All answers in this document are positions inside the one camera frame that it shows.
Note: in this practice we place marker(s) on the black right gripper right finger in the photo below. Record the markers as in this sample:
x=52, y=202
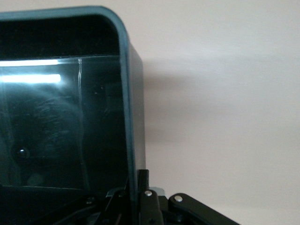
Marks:
x=150, y=206

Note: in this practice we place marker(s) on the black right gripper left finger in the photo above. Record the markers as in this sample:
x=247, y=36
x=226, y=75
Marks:
x=117, y=206

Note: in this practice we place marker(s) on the black plastic box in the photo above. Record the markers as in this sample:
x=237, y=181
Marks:
x=58, y=117

